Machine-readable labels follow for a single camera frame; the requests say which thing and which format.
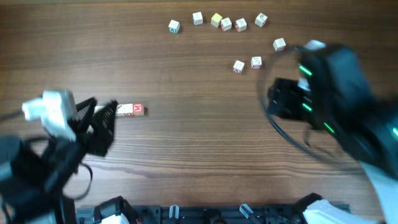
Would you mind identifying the red number 6 block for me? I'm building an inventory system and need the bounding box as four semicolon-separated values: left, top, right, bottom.
255;13;268;27

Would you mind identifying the letter B wooden block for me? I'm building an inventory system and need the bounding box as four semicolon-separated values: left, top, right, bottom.
116;105;124;116

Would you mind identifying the apple picture wooden block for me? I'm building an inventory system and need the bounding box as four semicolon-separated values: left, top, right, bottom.
220;17;232;32

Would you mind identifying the red letter A block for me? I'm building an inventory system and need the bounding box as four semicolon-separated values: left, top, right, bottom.
233;60;244;74

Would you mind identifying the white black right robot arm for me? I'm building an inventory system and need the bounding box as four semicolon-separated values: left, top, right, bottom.
257;40;397;223

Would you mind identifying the red letter I block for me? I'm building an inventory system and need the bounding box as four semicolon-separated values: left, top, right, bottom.
251;57;262;70

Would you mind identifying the green letter A block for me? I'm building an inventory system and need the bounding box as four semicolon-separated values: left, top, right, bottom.
168;20;180;34

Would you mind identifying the blue top spiral block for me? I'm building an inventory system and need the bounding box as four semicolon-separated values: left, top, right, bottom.
123;104;134;116

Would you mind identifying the red letter Y block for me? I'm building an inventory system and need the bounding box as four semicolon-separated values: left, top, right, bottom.
273;38;287;52

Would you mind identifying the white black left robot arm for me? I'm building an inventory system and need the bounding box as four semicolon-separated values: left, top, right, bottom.
1;98;119;223

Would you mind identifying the red top wooden block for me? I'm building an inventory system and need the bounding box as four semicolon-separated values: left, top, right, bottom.
132;103;145;116

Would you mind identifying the yellow top wooden block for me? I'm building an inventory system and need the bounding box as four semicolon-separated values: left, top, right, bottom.
211;13;223;27

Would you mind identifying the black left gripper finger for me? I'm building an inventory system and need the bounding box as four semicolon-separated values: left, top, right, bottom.
88;100;118;157
73;97;97;131

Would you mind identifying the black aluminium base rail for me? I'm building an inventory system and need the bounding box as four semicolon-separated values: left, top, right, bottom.
76;204;307;224

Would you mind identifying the plain white wooden block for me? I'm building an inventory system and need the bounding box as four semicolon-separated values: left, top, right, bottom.
192;12;203;26

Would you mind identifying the green soccer ball block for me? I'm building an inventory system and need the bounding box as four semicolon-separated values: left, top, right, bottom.
94;106;104;113

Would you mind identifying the red drawing wooden block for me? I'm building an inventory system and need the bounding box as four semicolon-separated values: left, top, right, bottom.
235;18;247;32

